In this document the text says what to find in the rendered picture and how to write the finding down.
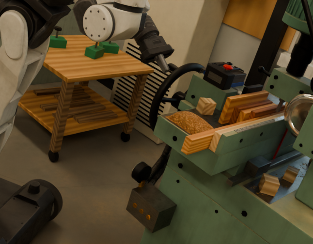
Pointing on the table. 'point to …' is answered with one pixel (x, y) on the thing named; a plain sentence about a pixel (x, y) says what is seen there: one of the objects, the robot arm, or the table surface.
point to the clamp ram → (249, 89)
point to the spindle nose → (301, 55)
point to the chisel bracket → (286, 84)
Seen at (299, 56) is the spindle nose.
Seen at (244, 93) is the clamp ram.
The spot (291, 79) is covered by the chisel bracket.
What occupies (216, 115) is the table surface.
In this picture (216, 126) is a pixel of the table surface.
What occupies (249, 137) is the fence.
